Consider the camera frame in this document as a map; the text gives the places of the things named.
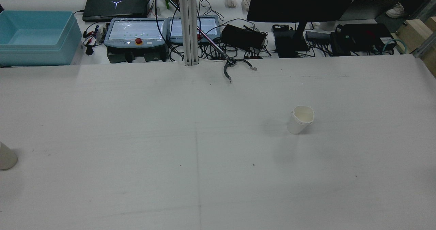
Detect black desk cable bundle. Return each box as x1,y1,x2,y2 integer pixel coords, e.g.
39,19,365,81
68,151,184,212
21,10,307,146
147,0,273,62

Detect clear plastic parts bag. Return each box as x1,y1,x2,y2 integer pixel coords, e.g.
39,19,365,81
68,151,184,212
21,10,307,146
95,22,110,44

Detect black electronics box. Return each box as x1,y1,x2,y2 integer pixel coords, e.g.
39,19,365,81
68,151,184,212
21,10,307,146
331,23,397,56

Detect black power brick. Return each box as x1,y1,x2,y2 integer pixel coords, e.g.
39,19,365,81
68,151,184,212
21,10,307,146
221,24,268,52

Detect white paper cup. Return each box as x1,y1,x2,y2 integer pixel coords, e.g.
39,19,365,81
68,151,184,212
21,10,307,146
0,141,18,171
287,106,315,135

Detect black laptop with Y logo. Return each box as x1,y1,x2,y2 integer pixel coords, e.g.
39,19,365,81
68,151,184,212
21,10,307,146
82,0,149,22

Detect red black alligator clip leads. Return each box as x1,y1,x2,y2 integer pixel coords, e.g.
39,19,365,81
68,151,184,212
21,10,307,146
83,25,99,56

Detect black finned control box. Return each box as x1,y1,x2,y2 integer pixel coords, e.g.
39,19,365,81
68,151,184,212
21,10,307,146
107,47,168,64

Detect white sneaker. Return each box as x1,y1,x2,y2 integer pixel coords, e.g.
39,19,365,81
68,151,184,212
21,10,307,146
385,2,406,18

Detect light blue plastic bin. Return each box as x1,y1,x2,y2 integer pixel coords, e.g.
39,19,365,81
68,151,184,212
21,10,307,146
0,10,83,67

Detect black monitor with stand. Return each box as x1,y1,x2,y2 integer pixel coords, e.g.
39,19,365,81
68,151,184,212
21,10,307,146
247,0,358,58

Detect aluminium profile post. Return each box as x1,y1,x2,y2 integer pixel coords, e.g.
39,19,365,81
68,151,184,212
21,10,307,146
179,0,200,66

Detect grey-blue teach pendant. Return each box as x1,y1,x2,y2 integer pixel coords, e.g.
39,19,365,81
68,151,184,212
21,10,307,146
104,18,168,48
167,15,221,45

